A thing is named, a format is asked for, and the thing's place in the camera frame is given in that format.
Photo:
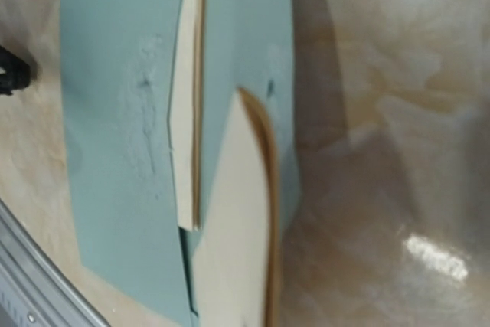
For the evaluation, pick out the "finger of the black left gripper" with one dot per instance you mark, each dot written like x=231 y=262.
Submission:
x=15 y=73

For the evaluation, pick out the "teal paper envelope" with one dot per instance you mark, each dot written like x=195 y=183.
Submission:
x=117 y=62

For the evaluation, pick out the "beige lined letter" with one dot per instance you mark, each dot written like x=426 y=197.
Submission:
x=185 y=114

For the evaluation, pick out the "beige ornate letter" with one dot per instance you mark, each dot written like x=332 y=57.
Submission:
x=236 y=263

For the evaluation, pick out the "aluminium front rail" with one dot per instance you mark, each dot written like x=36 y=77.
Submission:
x=34 y=292

